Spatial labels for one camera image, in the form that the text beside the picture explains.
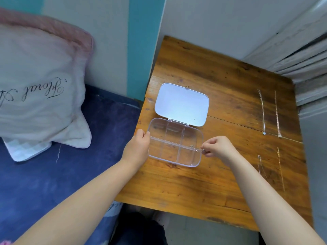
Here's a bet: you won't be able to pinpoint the person's left hand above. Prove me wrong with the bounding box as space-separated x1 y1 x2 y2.
121 129 151 168

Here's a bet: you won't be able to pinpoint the person's right hand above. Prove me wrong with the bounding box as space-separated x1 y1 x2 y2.
200 136 240 166

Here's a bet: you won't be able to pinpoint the thin silver chain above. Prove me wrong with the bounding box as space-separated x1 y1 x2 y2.
189 144 206 154

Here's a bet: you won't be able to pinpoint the clear plastic compartment box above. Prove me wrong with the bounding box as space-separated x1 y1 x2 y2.
147 83 210 168

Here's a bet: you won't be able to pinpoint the person's right forearm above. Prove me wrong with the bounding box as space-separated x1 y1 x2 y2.
227 153 325 245

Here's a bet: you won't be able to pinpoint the person's left forearm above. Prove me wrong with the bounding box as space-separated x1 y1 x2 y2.
13 157 143 245

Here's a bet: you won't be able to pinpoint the blue bed sheet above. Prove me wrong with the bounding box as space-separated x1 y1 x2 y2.
0 84 141 245

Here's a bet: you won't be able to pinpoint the person's dark trousers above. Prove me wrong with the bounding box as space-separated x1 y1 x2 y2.
109 211 168 245

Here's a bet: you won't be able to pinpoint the white pillow with pink edge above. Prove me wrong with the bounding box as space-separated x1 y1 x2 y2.
0 7 94 149

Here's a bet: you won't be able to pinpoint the white checked pillow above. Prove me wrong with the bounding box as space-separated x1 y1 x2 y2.
2 137 52 162

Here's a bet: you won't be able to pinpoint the white window shutters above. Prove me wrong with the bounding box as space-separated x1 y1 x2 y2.
241 0 327 107

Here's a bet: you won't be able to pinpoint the thin silver looped necklace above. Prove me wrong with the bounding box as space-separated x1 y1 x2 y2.
257 155 267 180

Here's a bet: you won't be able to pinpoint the silver necklace with pendant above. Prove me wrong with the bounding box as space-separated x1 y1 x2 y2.
258 89 267 136

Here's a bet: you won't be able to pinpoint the thin gold chain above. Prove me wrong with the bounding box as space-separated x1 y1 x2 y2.
277 146 285 192

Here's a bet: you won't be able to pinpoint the beaded silver necklace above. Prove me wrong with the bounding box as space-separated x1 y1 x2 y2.
274 90 282 138

